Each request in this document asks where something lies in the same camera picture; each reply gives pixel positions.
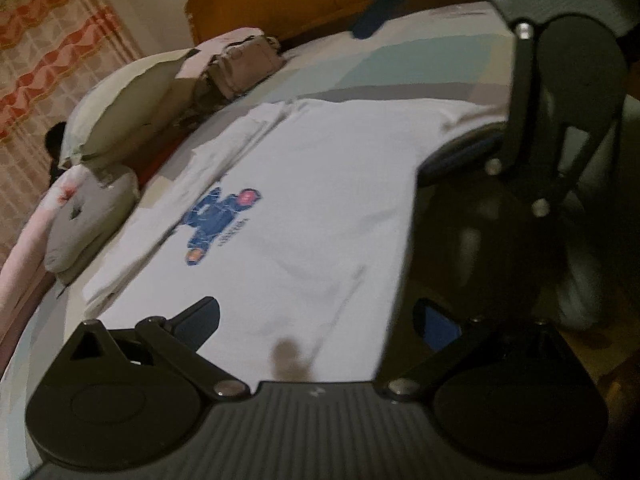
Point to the pink floral quilt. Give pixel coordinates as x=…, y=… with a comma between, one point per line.
x=30, y=250

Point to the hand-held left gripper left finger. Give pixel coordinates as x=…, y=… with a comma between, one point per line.
x=197, y=325

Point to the grey pillow with hole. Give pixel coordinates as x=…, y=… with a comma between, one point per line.
x=85, y=220

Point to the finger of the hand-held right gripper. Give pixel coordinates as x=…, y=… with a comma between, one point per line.
x=380, y=10

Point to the pale green pillow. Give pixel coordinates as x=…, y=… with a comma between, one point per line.
x=125, y=105

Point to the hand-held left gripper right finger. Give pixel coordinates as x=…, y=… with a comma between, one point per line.
x=440, y=329

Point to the patterned pink curtain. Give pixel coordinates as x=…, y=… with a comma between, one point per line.
x=50, y=50

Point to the white printed sweatshirt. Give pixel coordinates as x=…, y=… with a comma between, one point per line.
x=310, y=185

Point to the pink handbag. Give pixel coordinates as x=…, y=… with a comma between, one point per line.
x=245, y=65

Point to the folded beige blanket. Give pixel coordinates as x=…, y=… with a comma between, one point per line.
x=165, y=125

